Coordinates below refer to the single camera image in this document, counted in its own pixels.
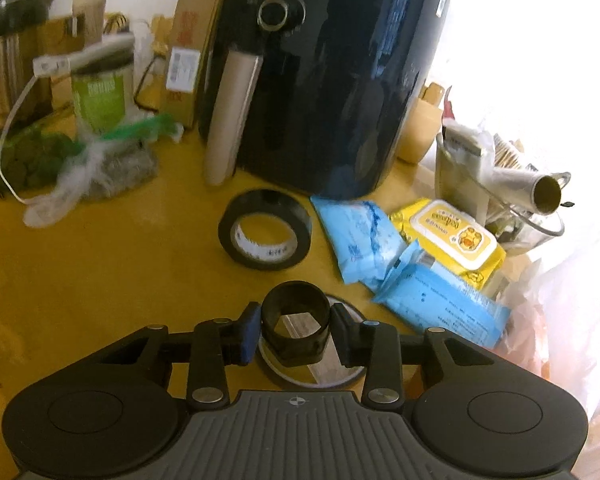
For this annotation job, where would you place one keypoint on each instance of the white power strip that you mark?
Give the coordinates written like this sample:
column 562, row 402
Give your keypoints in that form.
column 90, row 57

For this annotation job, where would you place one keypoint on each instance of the green label jar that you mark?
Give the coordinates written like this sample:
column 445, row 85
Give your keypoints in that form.
column 102, row 100

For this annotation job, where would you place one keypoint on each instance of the short black tube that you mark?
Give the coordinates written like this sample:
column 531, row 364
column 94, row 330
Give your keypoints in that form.
column 295, row 352

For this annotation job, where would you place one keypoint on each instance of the black tape roll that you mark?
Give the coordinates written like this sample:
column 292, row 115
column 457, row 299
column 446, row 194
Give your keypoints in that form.
column 227, row 230

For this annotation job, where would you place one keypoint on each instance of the wooden holder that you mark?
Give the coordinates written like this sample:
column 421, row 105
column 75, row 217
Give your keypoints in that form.
column 92, row 12

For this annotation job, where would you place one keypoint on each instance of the tall brown carton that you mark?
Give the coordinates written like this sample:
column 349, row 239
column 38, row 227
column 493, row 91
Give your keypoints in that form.
column 195, row 15

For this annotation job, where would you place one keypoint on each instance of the white plastic bag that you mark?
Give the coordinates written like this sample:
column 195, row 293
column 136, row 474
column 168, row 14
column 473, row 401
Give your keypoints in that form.
column 565, row 320

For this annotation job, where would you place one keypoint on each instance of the cardboard tube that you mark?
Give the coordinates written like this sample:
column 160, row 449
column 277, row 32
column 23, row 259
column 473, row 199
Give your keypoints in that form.
column 230, row 120

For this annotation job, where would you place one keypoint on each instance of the bag of green discs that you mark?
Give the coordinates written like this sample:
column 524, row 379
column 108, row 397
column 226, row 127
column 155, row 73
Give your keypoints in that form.
column 35, row 160

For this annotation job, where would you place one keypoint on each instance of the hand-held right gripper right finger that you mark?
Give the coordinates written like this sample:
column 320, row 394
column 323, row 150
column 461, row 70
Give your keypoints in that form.
column 342, row 335

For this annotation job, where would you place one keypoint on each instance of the foil roll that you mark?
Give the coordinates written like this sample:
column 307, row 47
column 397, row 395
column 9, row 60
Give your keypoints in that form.
column 530, row 190

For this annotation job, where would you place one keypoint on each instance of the clear bag of grey bits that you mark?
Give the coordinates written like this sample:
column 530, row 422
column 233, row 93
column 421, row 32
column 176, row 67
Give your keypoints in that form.
column 125, row 170

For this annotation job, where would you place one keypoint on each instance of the black air fryer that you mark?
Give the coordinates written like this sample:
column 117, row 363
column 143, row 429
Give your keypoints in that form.
column 330, row 85

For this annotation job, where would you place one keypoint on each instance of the round black-rimmed lid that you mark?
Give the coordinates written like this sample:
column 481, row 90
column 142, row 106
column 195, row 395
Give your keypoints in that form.
column 330, row 376

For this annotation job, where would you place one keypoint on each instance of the glass bowl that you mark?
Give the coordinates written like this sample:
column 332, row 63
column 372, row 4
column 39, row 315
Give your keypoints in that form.
column 455, row 180

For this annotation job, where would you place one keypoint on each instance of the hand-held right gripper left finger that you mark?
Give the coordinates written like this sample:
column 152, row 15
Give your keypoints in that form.
column 247, row 335

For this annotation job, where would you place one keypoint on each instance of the yellow wet wipe pack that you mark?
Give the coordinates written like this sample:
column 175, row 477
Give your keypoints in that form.
column 455, row 235

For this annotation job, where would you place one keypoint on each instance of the steel electric kettle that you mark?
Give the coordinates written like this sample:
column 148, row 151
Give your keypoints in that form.
column 10, row 70

